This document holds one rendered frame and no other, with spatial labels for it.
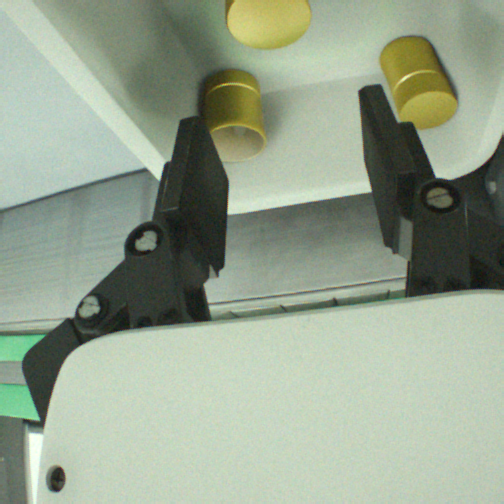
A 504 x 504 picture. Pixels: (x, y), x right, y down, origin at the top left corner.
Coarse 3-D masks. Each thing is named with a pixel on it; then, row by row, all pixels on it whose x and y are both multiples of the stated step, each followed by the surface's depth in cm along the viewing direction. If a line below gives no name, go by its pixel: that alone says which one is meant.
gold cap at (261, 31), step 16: (240, 0) 13; (256, 0) 13; (272, 0) 13; (288, 0) 13; (304, 0) 13; (240, 16) 14; (256, 16) 14; (272, 16) 14; (288, 16) 14; (304, 16) 14; (240, 32) 15; (256, 32) 15; (272, 32) 15; (288, 32) 15; (304, 32) 15; (256, 48) 16; (272, 48) 16
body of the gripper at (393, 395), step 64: (256, 320) 7; (320, 320) 7; (384, 320) 6; (448, 320) 6; (64, 384) 7; (128, 384) 7; (192, 384) 6; (256, 384) 6; (320, 384) 6; (384, 384) 6; (448, 384) 5; (64, 448) 6; (128, 448) 6; (192, 448) 6; (256, 448) 5; (320, 448) 5; (384, 448) 5; (448, 448) 5
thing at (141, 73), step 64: (0, 0) 9; (64, 0) 11; (128, 0) 15; (192, 0) 17; (320, 0) 18; (384, 0) 18; (448, 0) 15; (64, 64) 12; (128, 64) 15; (192, 64) 22; (256, 64) 22; (320, 64) 22; (448, 64) 19; (128, 128) 16; (320, 128) 23; (448, 128) 21; (256, 192) 23; (320, 192) 22
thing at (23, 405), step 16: (352, 304) 28; (0, 336) 35; (16, 336) 34; (32, 336) 34; (0, 352) 34; (16, 352) 34; (0, 368) 34; (16, 368) 34; (0, 384) 33; (16, 384) 33; (0, 400) 33; (16, 400) 32; (16, 416) 32; (32, 416) 31
